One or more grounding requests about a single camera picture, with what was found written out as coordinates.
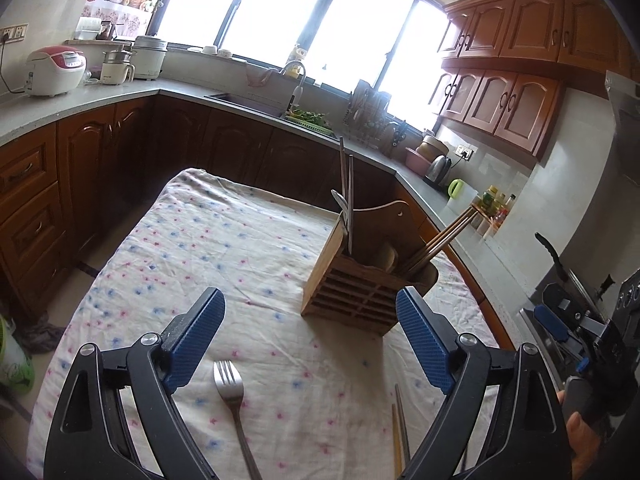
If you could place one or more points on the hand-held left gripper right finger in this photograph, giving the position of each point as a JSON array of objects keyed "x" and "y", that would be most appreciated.
[{"x": 425, "y": 340}]

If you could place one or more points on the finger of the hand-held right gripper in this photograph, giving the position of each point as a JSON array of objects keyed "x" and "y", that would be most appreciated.
[
  {"x": 555, "y": 292},
  {"x": 549, "y": 320}
]

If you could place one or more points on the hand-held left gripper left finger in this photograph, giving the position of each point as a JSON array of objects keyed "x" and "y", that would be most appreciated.
[{"x": 195, "y": 340}]

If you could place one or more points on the steel fork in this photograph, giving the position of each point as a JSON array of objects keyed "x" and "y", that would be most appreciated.
[{"x": 228, "y": 385}]

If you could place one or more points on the wooden utensil holder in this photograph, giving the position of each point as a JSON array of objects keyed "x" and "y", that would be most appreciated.
[{"x": 350, "y": 295}]

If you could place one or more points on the person's right hand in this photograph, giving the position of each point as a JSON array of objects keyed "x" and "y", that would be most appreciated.
[{"x": 582, "y": 445}]

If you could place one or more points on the black wok with lid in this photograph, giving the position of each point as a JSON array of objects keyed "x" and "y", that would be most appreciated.
[{"x": 552, "y": 255}]

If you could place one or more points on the light wooden utensil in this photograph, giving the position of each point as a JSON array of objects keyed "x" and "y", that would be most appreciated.
[{"x": 387, "y": 257}]

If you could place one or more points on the floral white tablecloth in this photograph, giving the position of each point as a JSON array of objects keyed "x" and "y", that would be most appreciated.
[{"x": 200, "y": 240}]

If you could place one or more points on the row of seasoning bottles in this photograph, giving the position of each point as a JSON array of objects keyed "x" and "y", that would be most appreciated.
[{"x": 492, "y": 205}]

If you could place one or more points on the long wooden stick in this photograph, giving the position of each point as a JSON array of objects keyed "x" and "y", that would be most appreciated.
[
  {"x": 442, "y": 233},
  {"x": 343, "y": 170}
]

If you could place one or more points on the green jug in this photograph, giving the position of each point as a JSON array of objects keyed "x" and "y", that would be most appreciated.
[{"x": 456, "y": 189}]

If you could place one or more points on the dark floor cloth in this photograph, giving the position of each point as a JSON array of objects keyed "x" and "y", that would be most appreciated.
[{"x": 40, "y": 335}]

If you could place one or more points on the steel kettle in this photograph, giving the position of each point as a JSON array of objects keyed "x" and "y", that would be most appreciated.
[{"x": 440, "y": 170}]

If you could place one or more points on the pink basin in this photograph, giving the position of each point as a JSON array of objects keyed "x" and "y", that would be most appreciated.
[{"x": 415, "y": 162}]

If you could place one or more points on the green plastic bag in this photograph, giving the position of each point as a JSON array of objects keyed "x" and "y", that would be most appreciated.
[{"x": 12, "y": 360}]

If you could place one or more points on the beige pot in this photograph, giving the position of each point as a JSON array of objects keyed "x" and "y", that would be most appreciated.
[{"x": 432, "y": 146}]

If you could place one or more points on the dish rack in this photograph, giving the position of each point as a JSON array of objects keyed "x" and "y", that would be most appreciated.
[{"x": 370, "y": 110}]

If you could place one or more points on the kitchen sink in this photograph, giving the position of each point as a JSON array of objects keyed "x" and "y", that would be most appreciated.
[{"x": 245, "y": 102}]

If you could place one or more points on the green vegetable basket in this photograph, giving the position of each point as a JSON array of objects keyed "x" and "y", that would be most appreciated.
[{"x": 310, "y": 119}]

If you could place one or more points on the wooden upper cabinets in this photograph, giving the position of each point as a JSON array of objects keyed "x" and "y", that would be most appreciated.
[{"x": 525, "y": 35}]

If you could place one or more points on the kitchen faucet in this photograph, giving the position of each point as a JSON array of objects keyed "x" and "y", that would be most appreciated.
[{"x": 298, "y": 95}]

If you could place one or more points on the grey dish cloth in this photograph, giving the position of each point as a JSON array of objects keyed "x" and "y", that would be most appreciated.
[{"x": 260, "y": 76}]

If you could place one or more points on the small white electric pot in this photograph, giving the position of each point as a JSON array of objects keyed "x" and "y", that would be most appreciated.
[{"x": 117, "y": 72}]

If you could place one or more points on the large white cooker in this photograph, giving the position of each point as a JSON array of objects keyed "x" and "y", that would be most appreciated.
[{"x": 149, "y": 57}]

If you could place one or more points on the white and red rice cooker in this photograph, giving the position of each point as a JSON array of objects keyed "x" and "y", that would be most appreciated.
[{"x": 52, "y": 72}]

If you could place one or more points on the kitchen window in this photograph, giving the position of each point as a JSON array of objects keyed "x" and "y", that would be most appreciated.
[{"x": 280, "y": 10}]

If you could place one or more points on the wall socket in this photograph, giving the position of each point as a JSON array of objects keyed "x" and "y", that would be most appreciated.
[
  {"x": 465, "y": 152},
  {"x": 14, "y": 34}
]

